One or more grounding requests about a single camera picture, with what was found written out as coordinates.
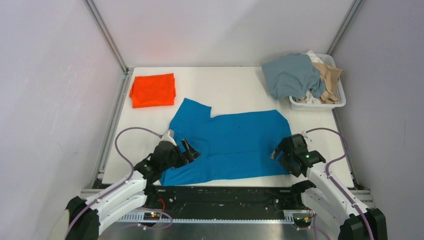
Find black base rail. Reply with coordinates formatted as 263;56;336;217
144;186;311;221

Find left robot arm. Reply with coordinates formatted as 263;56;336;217
63;139;201;240

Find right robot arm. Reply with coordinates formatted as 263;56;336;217
270;134;388;240

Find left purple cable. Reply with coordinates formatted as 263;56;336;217
64;126;175;240

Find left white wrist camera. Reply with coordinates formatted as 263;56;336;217
160;129;178;146

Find folded orange t shirt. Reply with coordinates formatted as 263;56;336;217
129;73;176;109

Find aluminium frame rail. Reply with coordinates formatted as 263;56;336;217
67;188;387;240

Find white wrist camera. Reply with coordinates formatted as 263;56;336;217
300;130;313;142
160;129;178;146

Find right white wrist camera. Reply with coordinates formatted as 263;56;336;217
300;130;313;142

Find beige t shirt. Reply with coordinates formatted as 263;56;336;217
312;62;344;104

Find white laundry basket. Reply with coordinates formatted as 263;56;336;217
289;50;346;112

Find grey blue t shirt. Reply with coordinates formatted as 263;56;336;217
261;53;326;99

